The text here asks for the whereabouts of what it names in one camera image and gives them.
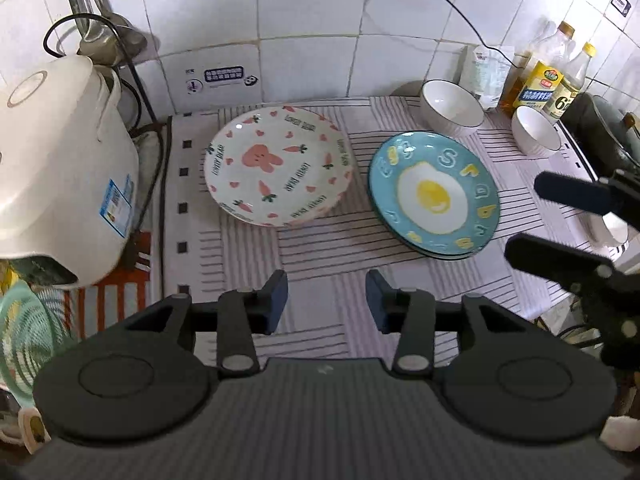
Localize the clear vinegar bottle yellow cap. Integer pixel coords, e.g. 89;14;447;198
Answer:
542;42;598;121

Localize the cooking wine bottle yellow label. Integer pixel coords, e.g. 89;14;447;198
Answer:
499;20;581;116

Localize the white plastic item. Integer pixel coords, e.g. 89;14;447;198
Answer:
600;414;640;454

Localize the striped white table mat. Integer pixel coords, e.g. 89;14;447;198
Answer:
160;95;607;361

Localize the green plastic basket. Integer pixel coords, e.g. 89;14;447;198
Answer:
0;280;83;411

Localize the thin black charger cable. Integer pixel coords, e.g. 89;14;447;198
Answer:
429;0;523;70

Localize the white ribbed bowl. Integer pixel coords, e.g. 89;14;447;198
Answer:
582;210;631;249
419;79;486;138
510;105;568;157

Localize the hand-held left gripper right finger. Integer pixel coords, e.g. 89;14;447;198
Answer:
365;269;528;377

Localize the white salt bag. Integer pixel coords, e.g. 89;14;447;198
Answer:
459;44;516;111

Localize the blue and white wall sticker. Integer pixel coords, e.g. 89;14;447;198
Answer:
202;65;259;89

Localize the white plate with pink rabbit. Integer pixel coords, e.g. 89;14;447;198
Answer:
203;105;357;230

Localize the white rice cooker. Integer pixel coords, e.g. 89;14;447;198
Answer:
0;55;141;289

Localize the orange striped cloth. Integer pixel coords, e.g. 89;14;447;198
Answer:
65;230;166;342

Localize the dark wok with lid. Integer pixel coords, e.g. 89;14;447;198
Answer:
560;92;640;182

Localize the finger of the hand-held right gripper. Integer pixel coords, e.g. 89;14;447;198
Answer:
533;169;640;227
503;233;640;368

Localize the blue plate with fried egg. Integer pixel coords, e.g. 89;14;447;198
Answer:
367;131;502;256
369;185;490;262

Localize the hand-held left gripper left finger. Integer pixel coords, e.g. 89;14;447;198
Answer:
124;269;290;377

